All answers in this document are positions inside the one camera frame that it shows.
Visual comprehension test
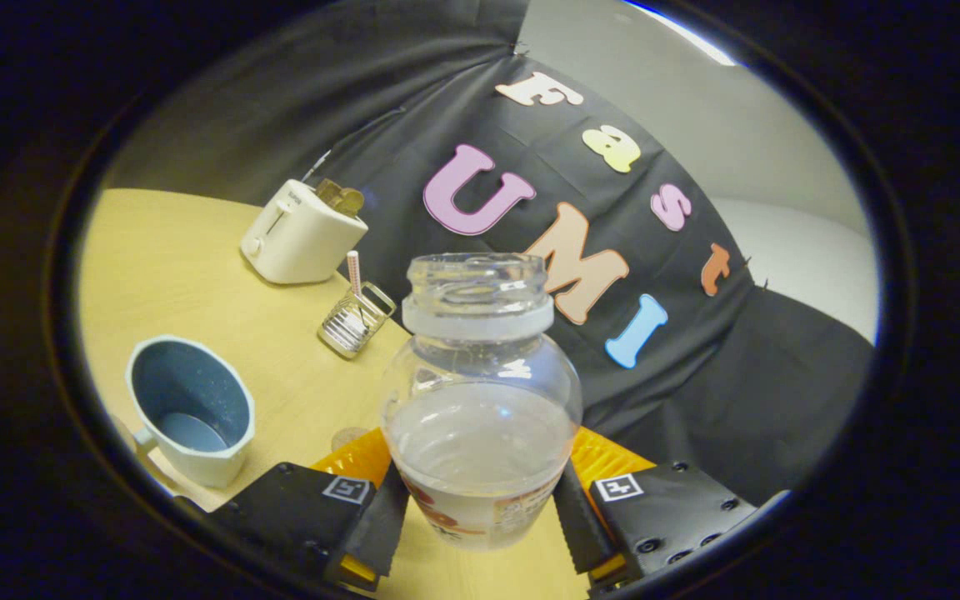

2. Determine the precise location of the ribbed glass mug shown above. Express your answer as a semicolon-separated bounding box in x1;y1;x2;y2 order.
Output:
317;282;398;360

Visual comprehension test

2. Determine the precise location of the white toaster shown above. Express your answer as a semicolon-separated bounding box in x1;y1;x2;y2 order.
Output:
240;178;369;286

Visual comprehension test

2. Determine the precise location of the pale blue cup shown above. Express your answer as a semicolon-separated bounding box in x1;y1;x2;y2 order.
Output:
124;335;256;489

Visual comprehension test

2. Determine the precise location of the black backdrop cloth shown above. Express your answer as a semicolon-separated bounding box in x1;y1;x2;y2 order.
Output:
109;0;875;505

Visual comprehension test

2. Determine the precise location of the wooden table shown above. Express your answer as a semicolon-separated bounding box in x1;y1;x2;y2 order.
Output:
78;188;593;600

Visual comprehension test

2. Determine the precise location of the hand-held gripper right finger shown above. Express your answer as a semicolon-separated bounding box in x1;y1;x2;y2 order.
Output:
552;427;760;597

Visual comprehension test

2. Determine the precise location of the clear juice bottle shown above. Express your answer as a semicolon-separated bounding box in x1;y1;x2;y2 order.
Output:
380;252;583;551

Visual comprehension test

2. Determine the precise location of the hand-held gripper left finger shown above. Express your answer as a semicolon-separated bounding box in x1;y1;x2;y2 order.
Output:
207;427;411;594

